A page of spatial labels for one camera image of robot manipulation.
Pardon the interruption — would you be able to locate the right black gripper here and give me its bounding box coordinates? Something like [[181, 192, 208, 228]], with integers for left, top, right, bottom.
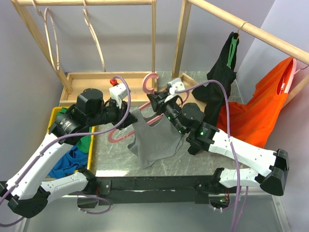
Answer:
[[147, 90, 187, 134]]

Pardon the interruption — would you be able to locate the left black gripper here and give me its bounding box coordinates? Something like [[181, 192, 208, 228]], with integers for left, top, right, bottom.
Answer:
[[88, 96, 138, 130]]

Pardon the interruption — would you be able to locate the pink plastic hanger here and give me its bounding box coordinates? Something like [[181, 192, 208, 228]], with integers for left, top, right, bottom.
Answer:
[[107, 72, 190, 144]]

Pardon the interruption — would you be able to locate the grey tank top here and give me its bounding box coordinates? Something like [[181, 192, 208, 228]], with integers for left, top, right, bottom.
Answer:
[[127, 109, 183, 169]]

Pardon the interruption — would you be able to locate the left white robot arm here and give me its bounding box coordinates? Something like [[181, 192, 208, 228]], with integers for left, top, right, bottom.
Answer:
[[0, 84, 135, 218]]

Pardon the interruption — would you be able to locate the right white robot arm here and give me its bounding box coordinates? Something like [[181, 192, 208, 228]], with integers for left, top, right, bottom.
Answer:
[[147, 91, 289, 196]]

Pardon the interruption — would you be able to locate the green plastic hanger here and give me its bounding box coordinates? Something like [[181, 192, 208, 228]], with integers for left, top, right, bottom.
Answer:
[[227, 21, 251, 69]]

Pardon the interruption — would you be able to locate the middle beige wooden hanger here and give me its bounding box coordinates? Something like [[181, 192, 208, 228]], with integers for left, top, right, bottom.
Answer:
[[82, 0, 106, 72]]

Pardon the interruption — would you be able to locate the beige wooden hanger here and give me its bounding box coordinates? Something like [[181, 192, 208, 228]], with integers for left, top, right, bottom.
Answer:
[[82, 0, 106, 72], [31, 0, 60, 72]]

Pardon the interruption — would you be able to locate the light pink hanger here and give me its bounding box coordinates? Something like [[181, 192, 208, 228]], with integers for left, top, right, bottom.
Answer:
[[276, 58, 308, 95]]

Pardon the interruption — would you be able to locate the left beige wooden hanger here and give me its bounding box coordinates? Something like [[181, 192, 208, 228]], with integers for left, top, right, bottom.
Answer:
[[31, 0, 60, 72]]

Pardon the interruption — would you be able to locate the green garment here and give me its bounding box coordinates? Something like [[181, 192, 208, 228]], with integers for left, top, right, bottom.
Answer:
[[56, 107, 91, 153]]

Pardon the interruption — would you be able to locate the black garment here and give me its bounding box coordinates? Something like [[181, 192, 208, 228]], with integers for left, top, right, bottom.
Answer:
[[192, 32, 239, 126]]

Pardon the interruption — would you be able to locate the left wooden clothes rack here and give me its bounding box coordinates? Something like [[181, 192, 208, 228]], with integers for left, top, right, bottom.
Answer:
[[12, 0, 158, 106]]

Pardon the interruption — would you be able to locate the wooden clothes rack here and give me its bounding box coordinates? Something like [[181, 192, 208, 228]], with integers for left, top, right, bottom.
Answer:
[[171, 0, 309, 103], [12, 0, 158, 106]]

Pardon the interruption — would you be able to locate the blue garment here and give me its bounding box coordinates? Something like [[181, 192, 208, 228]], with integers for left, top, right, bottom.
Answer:
[[48, 145, 89, 179]]

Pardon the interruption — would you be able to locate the yellow plastic bin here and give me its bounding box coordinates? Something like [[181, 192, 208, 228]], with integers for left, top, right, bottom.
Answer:
[[47, 106, 94, 170]]

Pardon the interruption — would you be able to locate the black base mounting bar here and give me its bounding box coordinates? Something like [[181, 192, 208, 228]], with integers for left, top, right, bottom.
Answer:
[[76, 174, 240, 210]]

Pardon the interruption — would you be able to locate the orange garment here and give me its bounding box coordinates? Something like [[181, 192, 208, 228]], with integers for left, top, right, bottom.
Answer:
[[228, 57, 293, 148]]

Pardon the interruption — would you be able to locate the right wooden clothes rack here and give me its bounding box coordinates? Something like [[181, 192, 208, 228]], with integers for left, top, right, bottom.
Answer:
[[171, 0, 309, 103]]

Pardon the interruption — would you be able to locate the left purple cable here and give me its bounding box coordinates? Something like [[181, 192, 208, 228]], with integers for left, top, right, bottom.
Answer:
[[0, 74, 132, 227]]

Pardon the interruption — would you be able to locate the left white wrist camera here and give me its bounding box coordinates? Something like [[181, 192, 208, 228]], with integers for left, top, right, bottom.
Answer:
[[109, 79, 127, 108]]

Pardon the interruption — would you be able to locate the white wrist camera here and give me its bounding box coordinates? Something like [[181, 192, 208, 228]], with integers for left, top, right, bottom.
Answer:
[[165, 77, 185, 102], [109, 79, 127, 108]]

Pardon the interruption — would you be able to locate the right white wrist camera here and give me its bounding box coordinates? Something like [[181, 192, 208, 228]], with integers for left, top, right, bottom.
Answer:
[[165, 77, 185, 102]]

